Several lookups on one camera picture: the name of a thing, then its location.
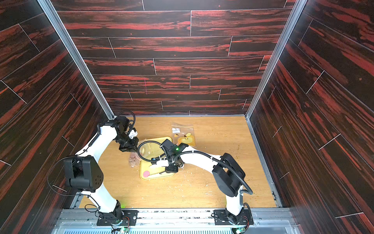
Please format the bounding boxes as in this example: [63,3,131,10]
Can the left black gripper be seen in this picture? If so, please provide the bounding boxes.
[115,134,140,152]

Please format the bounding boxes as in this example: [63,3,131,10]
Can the clear resealable bag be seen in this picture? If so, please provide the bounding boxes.
[129,151,142,168]

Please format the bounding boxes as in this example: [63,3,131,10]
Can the metal tongs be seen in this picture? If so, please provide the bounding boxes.
[149,171,173,177]

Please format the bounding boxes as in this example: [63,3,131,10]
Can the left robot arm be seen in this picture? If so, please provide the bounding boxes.
[61,110,139,226]

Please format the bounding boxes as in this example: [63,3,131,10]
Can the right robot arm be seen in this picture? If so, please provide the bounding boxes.
[137,139,253,225]

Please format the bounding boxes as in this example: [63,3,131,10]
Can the yellow plastic tray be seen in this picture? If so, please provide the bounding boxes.
[139,136,176,180]

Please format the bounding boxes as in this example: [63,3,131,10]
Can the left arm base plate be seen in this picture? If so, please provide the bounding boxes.
[96,209,138,226]

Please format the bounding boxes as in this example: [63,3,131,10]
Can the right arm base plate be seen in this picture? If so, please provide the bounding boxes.
[211,208,254,225]

